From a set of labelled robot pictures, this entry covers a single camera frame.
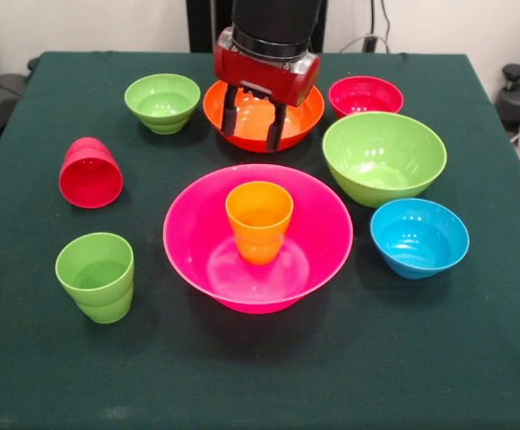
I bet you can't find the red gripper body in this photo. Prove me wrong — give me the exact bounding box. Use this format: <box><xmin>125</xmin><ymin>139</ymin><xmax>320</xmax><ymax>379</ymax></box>
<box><xmin>212</xmin><ymin>26</ymin><xmax>322</xmax><ymax>108</ymax></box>

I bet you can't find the orange cup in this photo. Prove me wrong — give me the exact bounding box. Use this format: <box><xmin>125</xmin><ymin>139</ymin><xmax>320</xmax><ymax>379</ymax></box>
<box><xmin>225</xmin><ymin>181</ymin><xmax>295</xmax><ymax>266</ymax></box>

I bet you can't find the red cup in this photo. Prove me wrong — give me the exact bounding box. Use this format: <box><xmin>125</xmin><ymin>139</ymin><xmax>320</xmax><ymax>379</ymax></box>
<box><xmin>58</xmin><ymin>136</ymin><xmax>125</xmax><ymax>210</ymax></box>

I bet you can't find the small blue bowl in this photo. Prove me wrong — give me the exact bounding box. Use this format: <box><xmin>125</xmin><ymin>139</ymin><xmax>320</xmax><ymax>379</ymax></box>
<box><xmin>368</xmin><ymin>197</ymin><xmax>471</xmax><ymax>280</ymax></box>

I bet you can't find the small red bowl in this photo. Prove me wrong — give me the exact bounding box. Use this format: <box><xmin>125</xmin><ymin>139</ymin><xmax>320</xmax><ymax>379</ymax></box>
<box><xmin>328</xmin><ymin>75</ymin><xmax>405</xmax><ymax>119</ymax></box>

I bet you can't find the large orange bowl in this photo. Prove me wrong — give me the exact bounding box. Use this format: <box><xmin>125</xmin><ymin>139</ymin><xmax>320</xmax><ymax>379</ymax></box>
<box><xmin>203</xmin><ymin>80</ymin><xmax>325</xmax><ymax>154</ymax></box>

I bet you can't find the large pink bowl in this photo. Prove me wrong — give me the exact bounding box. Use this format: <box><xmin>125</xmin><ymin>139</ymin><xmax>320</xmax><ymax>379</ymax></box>
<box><xmin>162</xmin><ymin>163</ymin><xmax>354</xmax><ymax>314</ymax></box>

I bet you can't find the green cup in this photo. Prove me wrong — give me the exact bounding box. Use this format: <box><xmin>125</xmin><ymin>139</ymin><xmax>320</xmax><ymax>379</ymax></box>
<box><xmin>55</xmin><ymin>232</ymin><xmax>135</xmax><ymax>325</ymax></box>

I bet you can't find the black office chair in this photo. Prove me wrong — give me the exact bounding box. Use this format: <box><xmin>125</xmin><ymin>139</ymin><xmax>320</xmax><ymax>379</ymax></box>
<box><xmin>0</xmin><ymin>30</ymin><xmax>41</xmax><ymax>144</ymax></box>

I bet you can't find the black wall cable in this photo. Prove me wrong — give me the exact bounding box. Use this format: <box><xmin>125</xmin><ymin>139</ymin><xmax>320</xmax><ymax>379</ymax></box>
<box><xmin>378</xmin><ymin>0</ymin><xmax>394</xmax><ymax>39</ymax></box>

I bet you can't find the large green bowl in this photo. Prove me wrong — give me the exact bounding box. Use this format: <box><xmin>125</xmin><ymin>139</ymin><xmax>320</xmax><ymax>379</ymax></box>
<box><xmin>322</xmin><ymin>111</ymin><xmax>448</xmax><ymax>209</ymax></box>

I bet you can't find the small green bowl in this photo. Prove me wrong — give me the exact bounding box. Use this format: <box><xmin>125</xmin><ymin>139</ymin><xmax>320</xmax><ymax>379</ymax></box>
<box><xmin>124</xmin><ymin>73</ymin><xmax>202</xmax><ymax>135</ymax></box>

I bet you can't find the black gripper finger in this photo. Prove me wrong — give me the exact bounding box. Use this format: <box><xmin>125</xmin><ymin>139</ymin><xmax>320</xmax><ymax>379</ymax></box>
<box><xmin>265</xmin><ymin>100</ymin><xmax>289</xmax><ymax>153</ymax></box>
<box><xmin>221</xmin><ymin>83</ymin><xmax>240</xmax><ymax>137</ymax></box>

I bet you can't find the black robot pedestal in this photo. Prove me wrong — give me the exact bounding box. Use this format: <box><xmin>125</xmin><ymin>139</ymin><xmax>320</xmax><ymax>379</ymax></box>
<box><xmin>186</xmin><ymin>0</ymin><xmax>328</xmax><ymax>54</ymax></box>

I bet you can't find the dark green tablecloth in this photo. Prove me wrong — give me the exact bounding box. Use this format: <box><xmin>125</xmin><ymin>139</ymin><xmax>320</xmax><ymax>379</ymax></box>
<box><xmin>0</xmin><ymin>50</ymin><xmax>520</xmax><ymax>430</ymax></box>

